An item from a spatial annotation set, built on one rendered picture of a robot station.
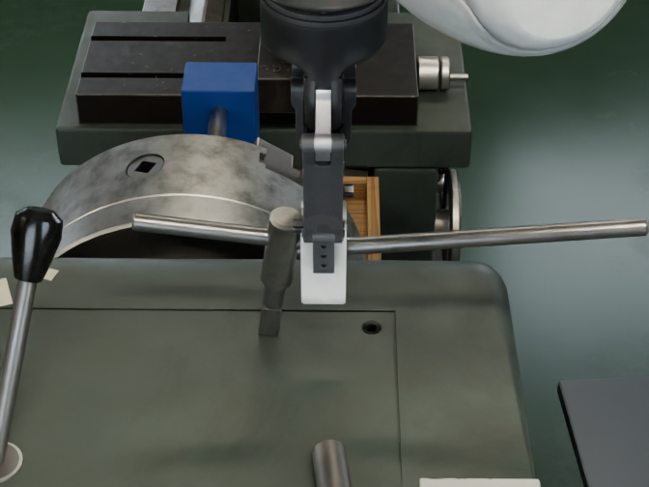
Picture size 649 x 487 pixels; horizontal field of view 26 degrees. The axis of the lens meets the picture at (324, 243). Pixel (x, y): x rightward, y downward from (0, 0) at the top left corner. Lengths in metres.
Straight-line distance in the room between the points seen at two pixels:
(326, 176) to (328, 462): 0.18
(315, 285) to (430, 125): 0.87
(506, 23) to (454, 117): 1.23
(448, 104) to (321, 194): 1.00
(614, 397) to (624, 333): 1.21
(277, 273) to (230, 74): 0.63
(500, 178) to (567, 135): 0.25
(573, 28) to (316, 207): 0.30
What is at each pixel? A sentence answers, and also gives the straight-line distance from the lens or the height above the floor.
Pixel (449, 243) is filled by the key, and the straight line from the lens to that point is 0.93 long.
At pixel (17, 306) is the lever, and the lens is 0.90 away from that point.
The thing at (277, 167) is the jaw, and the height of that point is 1.21.
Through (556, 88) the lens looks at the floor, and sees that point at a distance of 3.61.
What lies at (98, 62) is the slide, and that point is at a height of 0.97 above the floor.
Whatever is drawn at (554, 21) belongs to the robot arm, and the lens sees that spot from 0.59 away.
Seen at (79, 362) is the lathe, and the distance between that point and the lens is 1.00.
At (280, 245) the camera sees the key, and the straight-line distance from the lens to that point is 0.92.
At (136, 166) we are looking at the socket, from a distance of 1.21.
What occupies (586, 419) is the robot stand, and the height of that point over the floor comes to 0.75.
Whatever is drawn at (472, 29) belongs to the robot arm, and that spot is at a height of 1.64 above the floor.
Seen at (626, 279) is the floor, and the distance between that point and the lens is 3.04.
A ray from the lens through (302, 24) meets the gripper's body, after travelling 0.80.
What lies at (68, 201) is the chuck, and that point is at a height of 1.20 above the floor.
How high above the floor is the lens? 1.94
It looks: 39 degrees down
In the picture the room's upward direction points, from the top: straight up
